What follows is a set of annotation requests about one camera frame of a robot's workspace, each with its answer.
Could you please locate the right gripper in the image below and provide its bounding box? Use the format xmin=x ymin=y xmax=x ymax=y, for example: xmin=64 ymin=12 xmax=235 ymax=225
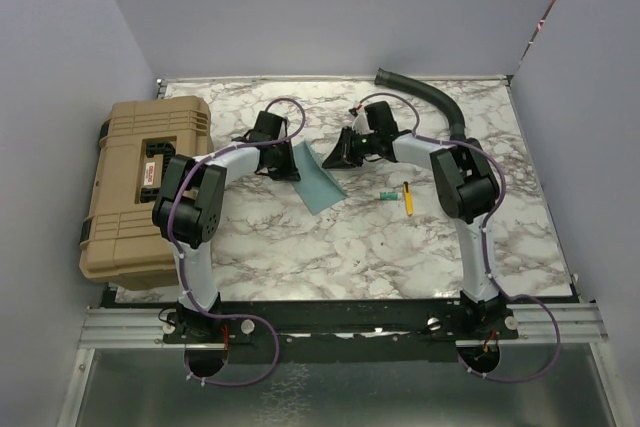
xmin=322 ymin=126 xmax=379 ymax=170

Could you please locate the teal envelope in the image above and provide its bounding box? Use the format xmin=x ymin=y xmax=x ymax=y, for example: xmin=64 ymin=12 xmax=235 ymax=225
xmin=292 ymin=141 xmax=347 ymax=215

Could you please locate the green white glue stick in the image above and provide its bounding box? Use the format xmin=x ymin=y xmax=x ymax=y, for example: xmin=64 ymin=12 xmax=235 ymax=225
xmin=378 ymin=191 xmax=403 ymax=201

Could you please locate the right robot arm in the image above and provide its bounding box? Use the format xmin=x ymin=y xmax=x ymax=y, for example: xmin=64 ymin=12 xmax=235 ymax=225
xmin=322 ymin=101 xmax=506 ymax=338

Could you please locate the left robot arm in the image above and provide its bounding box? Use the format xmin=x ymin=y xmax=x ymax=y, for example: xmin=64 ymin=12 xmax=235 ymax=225
xmin=152 ymin=110 xmax=300 ymax=342

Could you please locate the yellow utility knife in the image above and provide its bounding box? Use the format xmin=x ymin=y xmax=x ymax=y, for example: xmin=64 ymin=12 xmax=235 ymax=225
xmin=403 ymin=182 xmax=414 ymax=216

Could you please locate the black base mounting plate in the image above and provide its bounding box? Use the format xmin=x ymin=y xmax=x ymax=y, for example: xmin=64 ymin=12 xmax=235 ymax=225
xmin=160 ymin=299 xmax=518 ymax=364

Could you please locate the tan plastic tool case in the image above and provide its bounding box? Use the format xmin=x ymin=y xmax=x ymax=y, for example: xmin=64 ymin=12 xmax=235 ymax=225
xmin=79 ymin=96 xmax=213 ymax=291

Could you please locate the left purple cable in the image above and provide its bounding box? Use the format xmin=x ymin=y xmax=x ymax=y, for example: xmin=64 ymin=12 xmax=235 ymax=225
xmin=167 ymin=97 xmax=306 ymax=321

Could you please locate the purple cable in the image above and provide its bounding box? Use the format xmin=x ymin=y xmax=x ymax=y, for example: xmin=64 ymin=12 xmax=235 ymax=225
xmin=167 ymin=97 xmax=306 ymax=321
xmin=349 ymin=92 xmax=507 ymax=306

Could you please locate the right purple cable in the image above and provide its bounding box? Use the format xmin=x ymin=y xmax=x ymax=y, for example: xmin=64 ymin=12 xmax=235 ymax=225
xmin=349 ymin=92 xmax=507 ymax=306

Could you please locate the black corrugated hose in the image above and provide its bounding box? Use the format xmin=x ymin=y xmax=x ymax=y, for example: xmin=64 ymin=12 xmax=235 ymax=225
xmin=373 ymin=66 xmax=471 ymax=141

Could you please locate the aluminium frame rail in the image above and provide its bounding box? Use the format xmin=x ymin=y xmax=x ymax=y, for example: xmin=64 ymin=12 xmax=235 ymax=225
xmin=79 ymin=303 xmax=609 ymax=349

